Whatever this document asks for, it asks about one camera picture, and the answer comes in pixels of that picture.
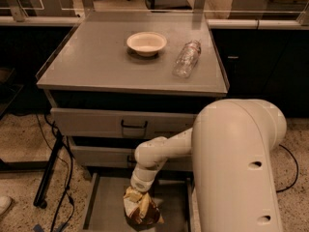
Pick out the open bottom grey drawer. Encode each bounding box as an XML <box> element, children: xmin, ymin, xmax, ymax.
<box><xmin>80</xmin><ymin>169</ymin><xmax>195</xmax><ymax>232</ymax></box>

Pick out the clear plastic bottle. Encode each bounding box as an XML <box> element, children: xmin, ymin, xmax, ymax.
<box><xmin>172</xmin><ymin>40</ymin><xmax>201</xmax><ymax>78</ymax></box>

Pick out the middle grey drawer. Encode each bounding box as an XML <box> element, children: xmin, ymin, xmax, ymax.
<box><xmin>69</xmin><ymin>136</ymin><xmax>194</xmax><ymax>172</ymax></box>

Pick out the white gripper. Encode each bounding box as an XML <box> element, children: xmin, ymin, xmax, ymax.
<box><xmin>124</xmin><ymin>174</ymin><xmax>154</xmax><ymax>218</ymax></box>

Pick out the grey drawer cabinet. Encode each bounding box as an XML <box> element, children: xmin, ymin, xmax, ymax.
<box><xmin>35</xmin><ymin>11</ymin><xmax>230</xmax><ymax>232</ymax></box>

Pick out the black floor cable right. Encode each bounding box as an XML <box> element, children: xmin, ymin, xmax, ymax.
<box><xmin>275</xmin><ymin>143</ymin><xmax>299</xmax><ymax>193</ymax></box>

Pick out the black floor cable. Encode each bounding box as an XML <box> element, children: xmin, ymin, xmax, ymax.
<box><xmin>34</xmin><ymin>113</ymin><xmax>75</xmax><ymax>232</ymax></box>
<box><xmin>275</xmin><ymin>143</ymin><xmax>299</xmax><ymax>193</ymax></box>

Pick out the brown sea salt chip bag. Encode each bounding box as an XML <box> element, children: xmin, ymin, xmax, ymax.
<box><xmin>123</xmin><ymin>187</ymin><xmax>164</xmax><ymax>225</ymax></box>

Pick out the white shoe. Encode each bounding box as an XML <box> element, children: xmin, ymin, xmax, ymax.
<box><xmin>0</xmin><ymin>196</ymin><xmax>13</xmax><ymax>215</ymax></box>

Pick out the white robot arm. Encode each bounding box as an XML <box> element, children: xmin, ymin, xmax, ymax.
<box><xmin>124</xmin><ymin>99</ymin><xmax>287</xmax><ymax>232</ymax></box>

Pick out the black table leg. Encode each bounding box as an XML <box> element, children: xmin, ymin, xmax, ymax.
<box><xmin>0</xmin><ymin>132</ymin><xmax>63</xmax><ymax>209</ymax></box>

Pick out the white paper bowl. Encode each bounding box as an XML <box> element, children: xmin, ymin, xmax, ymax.
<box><xmin>126</xmin><ymin>32</ymin><xmax>167</xmax><ymax>57</ymax></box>

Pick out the top grey drawer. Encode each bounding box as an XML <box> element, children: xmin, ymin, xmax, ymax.
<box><xmin>51</xmin><ymin>108</ymin><xmax>195</xmax><ymax>139</ymax></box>

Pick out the black floor cable left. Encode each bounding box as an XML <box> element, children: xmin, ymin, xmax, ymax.
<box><xmin>34</xmin><ymin>113</ymin><xmax>75</xmax><ymax>232</ymax></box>

